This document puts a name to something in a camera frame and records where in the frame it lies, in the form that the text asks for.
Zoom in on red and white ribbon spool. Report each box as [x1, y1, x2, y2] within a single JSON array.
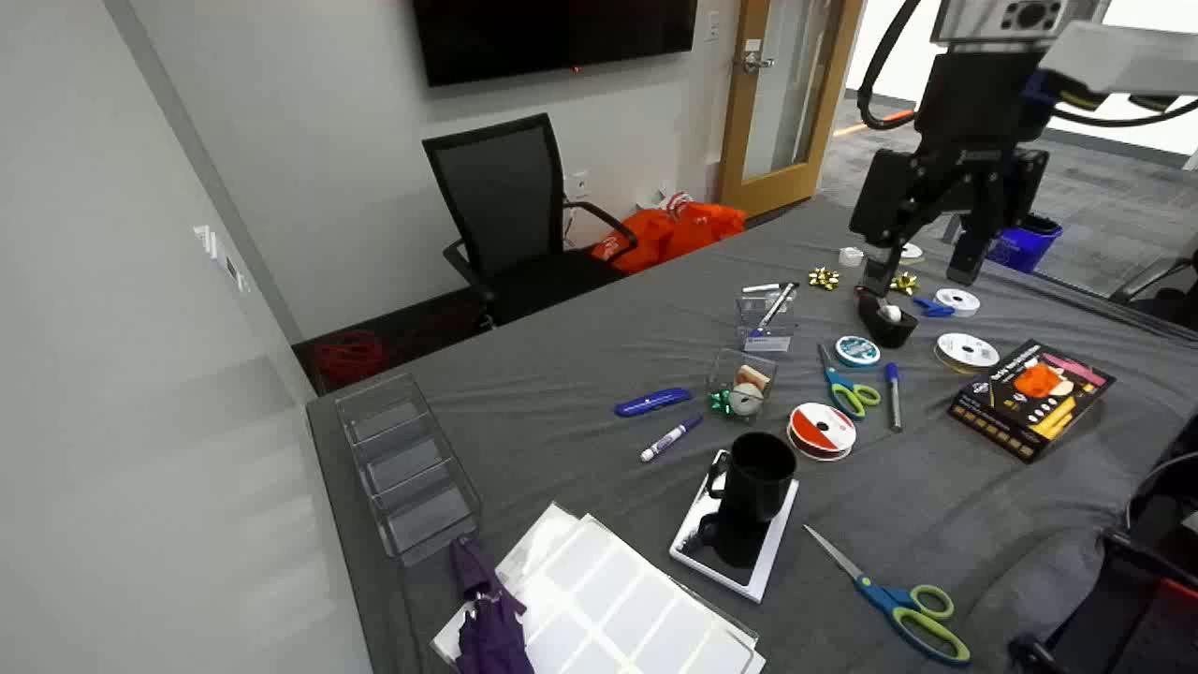
[[782, 400, 860, 468]]

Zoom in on purple cloth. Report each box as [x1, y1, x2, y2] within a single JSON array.
[[444, 534, 537, 674]]

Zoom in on clear plastic tray organizer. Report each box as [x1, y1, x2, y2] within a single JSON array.
[[334, 372, 486, 567]]

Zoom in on blue pen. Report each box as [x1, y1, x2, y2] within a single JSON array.
[[610, 387, 697, 423]]

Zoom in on black wall television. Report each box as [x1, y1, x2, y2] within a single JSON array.
[[407, 0, 701, 89]]

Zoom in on small green blue scissors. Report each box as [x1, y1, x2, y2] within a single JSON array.
[[817, 344, 887, 423]]

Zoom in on wooden door with glass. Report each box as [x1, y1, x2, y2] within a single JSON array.
[[713, 0, 868, 219]]

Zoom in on white label sheets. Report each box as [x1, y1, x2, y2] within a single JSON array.
[[431, 500, 768, 674]]

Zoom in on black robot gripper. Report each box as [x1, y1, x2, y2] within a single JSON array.
[[850, 50, 1050, 300]]

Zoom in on black orange glove box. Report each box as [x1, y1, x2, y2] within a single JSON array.
[[948, 337, 1119, 468]]

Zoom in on purple marker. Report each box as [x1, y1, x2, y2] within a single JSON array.
[[635, 410, 708, 468]]

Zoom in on grey marker with blue cap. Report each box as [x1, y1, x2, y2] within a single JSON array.
[[879, 359, 907, 433]]

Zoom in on white framed black tablet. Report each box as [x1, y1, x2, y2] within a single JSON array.
[[666, 465, 806, 607]]

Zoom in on red cable coil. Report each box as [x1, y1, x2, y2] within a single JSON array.
[[306, 324, 394, 388]]

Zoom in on orange bag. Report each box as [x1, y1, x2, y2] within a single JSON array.
[[586, 199, 752, 282]]

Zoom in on black tape dispenser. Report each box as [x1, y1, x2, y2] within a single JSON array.
[[852, 287, 919, 352]]

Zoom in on black mug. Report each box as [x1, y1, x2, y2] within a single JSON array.
[[697, 428, 799, 574]]

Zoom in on clear plastic stationery holder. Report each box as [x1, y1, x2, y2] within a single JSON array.
[[702, 352, 782, 423]]

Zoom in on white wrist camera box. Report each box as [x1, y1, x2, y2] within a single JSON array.
[[1035, 20, 1198, 101]]

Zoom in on black mesh office chair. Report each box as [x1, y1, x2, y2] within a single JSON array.
[[419, 108, 640, 333]]

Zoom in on large green blue scissors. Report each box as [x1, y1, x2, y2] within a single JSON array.
[[799, 519, 975, 669]]

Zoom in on teal ribbon spool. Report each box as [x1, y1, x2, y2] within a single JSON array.
[[829, 328, 887, 372]]

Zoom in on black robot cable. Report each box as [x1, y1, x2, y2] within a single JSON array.
[[850, 0, 929, 134]]

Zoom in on clear holder with pens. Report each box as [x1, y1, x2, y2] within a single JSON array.
[[734, 277, 806, 359]]

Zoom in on black chair with red trim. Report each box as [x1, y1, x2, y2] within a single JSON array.
[[1003, 415, 1198, 674]]

